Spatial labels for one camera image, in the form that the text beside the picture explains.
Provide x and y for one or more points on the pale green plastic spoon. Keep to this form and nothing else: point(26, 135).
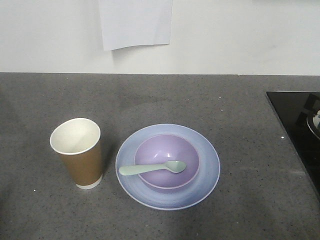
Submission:
point(172, 166)

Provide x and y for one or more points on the brown paper cup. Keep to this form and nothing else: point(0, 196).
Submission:
point(77, 142)

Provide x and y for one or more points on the light blue plate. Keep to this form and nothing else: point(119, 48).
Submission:
point(162, 189)

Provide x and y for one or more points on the white paper sheet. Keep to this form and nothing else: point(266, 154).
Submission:
point(128, 23)

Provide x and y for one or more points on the black induction cooktop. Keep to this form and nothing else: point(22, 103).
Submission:
point(299, 113)

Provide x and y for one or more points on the steel gas burner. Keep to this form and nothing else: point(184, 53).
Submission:
point(310, 116)

